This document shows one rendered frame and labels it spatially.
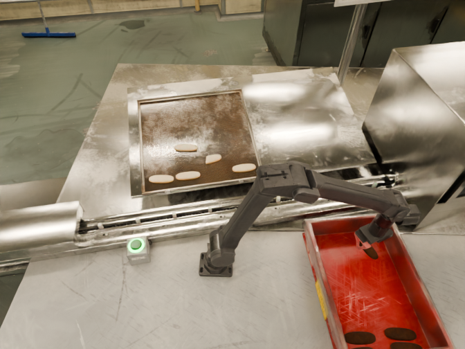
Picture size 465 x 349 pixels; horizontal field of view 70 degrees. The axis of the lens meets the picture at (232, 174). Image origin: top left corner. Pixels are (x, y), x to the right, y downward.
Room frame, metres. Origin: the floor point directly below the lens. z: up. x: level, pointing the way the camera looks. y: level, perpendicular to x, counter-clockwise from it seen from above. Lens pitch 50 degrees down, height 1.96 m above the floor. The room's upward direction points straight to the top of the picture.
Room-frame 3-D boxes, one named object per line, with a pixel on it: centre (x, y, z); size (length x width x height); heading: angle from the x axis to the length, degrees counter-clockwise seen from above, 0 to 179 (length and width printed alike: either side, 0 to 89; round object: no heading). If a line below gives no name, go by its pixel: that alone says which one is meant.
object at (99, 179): (1.25, -0.18, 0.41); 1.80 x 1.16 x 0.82; 89
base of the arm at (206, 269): (0.52, 0.06, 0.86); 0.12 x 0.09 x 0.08; 89
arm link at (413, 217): (0.60, -0.54, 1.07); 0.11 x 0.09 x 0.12; 97
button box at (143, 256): (0.56, 0.34, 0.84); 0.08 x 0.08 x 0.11; 11
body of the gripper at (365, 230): (0.59, -0.50, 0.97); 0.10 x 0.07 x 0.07; 116
